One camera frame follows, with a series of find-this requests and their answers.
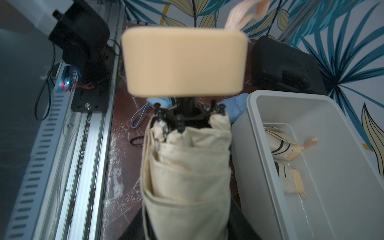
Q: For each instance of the beige umbrella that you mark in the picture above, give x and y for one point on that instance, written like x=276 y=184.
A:
x=290 y=179
x=185 y=168

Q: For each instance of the white plastic storage box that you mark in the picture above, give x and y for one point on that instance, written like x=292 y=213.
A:
x=345 y=192

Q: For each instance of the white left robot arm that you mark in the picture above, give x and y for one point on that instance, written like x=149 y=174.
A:
x=82 y=35

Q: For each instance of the light blue umbrella near box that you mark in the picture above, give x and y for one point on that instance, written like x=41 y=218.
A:
x=235 y=106

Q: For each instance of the black folded umbrella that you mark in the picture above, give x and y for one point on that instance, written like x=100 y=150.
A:
x=137 y=141

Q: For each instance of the green circuit board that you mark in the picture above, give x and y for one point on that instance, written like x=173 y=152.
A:
x=67 y=79

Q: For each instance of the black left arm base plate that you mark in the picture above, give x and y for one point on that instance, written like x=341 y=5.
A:
x=92 y=94

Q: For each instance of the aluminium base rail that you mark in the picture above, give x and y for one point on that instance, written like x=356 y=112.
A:
x=53 y=160

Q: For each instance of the right aluminium corner post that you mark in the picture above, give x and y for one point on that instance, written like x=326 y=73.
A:
x=302 y=15

